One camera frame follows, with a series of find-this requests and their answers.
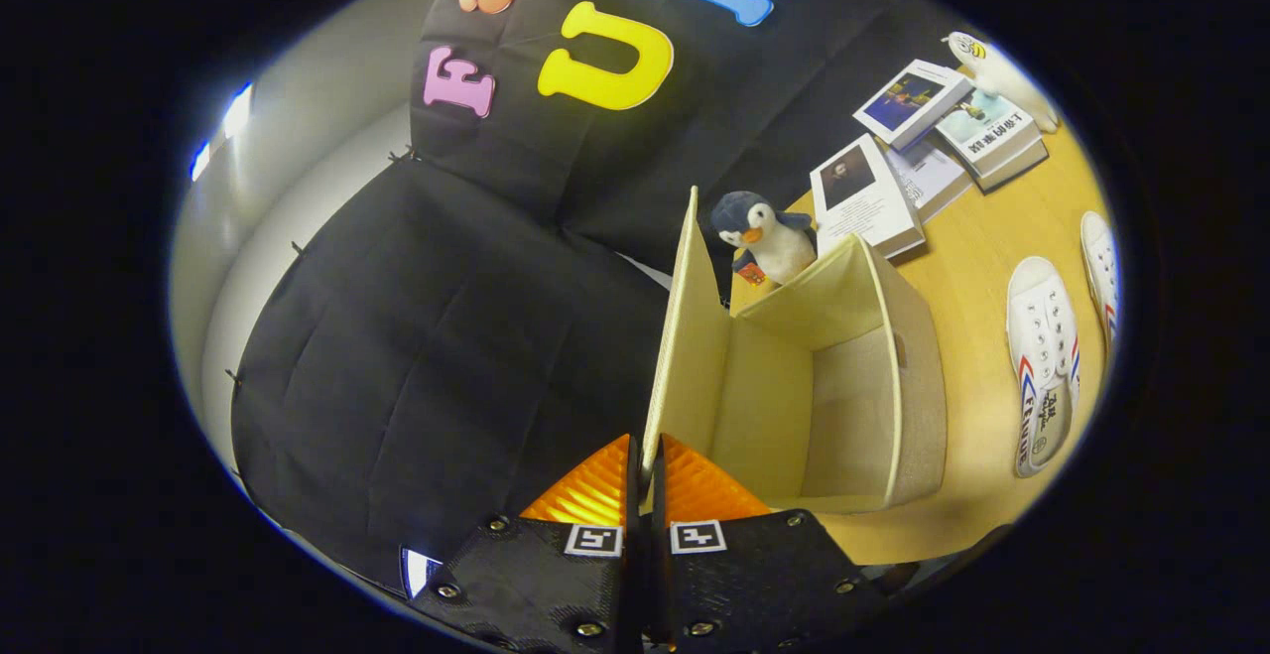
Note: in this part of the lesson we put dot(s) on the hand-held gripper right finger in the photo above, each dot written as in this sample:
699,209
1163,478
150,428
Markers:
754,575

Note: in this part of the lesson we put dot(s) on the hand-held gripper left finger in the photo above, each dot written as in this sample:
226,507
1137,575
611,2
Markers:
536,575

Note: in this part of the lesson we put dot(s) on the beige fabric storage box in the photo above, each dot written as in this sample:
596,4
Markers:
853,406

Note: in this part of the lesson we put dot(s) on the white canvas shoe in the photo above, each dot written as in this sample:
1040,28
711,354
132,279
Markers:
1101,272
1042,356

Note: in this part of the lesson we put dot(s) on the black backdrop cloth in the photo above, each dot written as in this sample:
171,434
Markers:
417,356

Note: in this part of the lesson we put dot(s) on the grey penguin plush toy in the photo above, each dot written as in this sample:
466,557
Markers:
784,247

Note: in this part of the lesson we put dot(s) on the book with portrait cover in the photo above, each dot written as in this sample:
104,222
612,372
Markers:
863,207

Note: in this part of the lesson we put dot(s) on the white printed booklet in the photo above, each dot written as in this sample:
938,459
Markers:
933,178

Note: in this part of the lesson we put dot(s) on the thick book with teal cover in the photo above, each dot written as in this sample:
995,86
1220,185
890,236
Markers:
987,133

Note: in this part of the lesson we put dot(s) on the book with blue picture cover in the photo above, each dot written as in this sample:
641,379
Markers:
908,98

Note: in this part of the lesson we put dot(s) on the white duck plush toy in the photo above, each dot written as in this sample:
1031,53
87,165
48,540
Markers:
1012,83

